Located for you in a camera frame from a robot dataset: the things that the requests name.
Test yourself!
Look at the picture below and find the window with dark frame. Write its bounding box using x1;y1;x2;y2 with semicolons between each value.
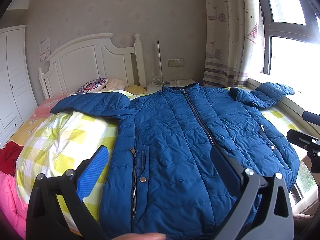
260;0;319;79

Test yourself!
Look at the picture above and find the white slim desk lamp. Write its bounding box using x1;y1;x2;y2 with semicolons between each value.
152;40;164;87

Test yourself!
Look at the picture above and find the pink garment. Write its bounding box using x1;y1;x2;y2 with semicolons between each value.
0;172;28;239

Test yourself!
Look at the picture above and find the beige wall socket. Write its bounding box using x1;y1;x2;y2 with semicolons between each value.
168;58;184;67

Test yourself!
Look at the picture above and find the paper notice on wall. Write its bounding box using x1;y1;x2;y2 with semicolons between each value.
39;37;51;62

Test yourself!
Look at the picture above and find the white bedside table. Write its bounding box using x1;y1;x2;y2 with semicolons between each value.
146;79;195;94

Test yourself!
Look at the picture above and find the blue quilted puffer jacket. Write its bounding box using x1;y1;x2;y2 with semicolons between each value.
50;82;301;240

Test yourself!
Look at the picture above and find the white wardrobe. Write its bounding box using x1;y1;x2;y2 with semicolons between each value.
0;25;37;148

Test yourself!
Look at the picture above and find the white wooden headboard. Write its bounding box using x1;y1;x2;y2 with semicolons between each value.
39;33;147;99

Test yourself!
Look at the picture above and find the red garment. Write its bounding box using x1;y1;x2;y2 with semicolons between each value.
0;141;23;177

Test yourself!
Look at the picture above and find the white charger with cable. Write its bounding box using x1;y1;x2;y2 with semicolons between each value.
174;74;184;85

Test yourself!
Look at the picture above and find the nautical print curtain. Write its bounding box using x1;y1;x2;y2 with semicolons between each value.
203;0;265;87

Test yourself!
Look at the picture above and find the beige floral pillow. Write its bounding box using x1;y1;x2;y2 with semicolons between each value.
104;79;127;90

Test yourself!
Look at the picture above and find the pink orange floral sheet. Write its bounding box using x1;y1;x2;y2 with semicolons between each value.
9;95;67;146

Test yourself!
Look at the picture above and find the yellow pillow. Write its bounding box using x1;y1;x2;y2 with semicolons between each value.
125;85;146;95

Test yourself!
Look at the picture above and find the person's left hand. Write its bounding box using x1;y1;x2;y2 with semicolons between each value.
112;233;167;240

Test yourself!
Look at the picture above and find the yellow white checkered quilt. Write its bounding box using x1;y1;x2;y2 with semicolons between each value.
15;87;304;235

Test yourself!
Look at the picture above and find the colourful patterned pillow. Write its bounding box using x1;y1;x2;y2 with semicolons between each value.
75;77;108;94

